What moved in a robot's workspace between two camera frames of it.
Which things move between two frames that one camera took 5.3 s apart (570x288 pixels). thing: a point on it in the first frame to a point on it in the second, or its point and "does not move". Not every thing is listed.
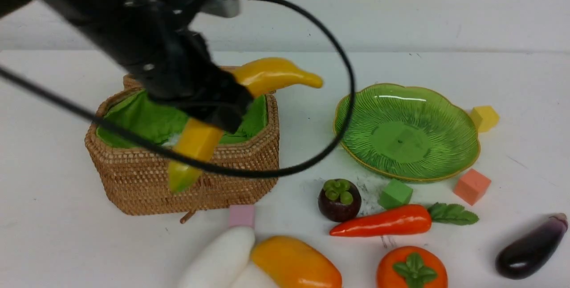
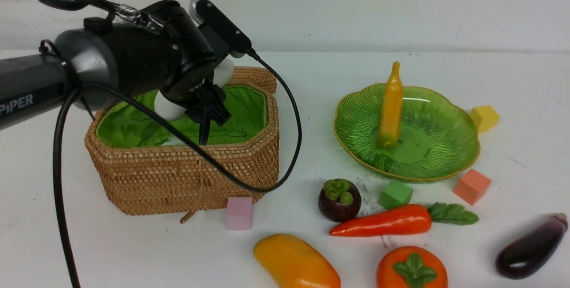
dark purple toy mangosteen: x=339 y=200 does not move
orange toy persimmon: x=411 y=266 does not move
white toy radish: x=230 y=264 to x=167 y=111
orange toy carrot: x=409 y=218 does not move
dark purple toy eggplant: x=521 y=258 does not move
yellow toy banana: x=201 y=139 to x=391 y=113
